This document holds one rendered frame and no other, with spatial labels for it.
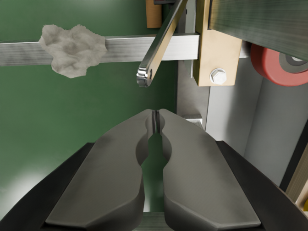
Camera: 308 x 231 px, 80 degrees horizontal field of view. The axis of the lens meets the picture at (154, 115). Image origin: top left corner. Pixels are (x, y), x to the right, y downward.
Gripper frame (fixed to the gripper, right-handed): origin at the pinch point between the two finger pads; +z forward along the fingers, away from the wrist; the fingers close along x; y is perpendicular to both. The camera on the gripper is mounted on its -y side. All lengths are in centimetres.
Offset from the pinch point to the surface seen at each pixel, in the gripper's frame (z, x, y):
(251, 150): 35, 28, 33
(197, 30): 16.4, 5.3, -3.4
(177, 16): 7.0, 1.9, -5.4
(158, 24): 93, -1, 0
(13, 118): 100, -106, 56
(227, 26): 6.8, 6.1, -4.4
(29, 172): 100, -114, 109
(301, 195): 10.5, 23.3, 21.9
